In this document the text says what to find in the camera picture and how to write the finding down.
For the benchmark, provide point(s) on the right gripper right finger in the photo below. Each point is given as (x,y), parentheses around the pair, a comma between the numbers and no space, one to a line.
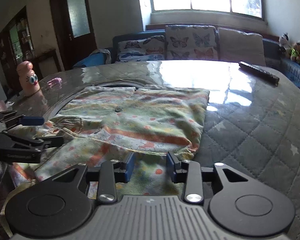
(191,174)

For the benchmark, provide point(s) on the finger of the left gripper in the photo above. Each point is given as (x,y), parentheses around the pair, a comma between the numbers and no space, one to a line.
(15,144)
(10,119)

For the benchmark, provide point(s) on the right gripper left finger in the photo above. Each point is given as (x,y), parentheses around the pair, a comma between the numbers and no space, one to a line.
(108,175)

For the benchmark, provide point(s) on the colourful patterned child garment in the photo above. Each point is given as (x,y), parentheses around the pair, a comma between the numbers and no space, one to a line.
(103,123)

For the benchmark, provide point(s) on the pink tissue pack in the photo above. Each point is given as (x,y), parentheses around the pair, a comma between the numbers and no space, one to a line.
(5,106)

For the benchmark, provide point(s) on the pink cartoon face bottle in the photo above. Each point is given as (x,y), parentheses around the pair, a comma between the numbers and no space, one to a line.
(27,78)

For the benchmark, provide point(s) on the small pink toy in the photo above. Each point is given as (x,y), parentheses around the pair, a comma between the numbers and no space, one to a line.
(57,81)

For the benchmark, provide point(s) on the dark wooden display cabinet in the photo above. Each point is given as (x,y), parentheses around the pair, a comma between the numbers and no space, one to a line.
(15,47)

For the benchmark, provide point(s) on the grey quilted star table cover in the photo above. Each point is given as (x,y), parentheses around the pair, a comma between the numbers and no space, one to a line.
(249,124)

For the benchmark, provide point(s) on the black remote control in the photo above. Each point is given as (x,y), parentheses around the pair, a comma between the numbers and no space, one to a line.
(259,72)

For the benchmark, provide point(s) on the left butterfly print cushion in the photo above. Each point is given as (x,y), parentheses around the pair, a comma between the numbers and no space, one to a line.
(148,49)

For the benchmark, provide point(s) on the upright butterfly print cushion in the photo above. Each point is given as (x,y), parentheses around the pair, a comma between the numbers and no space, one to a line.
(191,42)

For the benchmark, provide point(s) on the dark wooden door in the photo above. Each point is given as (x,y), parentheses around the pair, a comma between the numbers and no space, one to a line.
(73,29)

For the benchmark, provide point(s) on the plain beige cushion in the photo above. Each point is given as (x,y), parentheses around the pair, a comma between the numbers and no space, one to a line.
(236,46)

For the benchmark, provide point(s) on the dark blue sofa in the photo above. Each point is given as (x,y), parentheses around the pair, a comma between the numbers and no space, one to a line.
(272,55)

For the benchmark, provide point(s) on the black white plush toy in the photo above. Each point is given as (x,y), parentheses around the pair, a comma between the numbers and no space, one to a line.
(284,43)

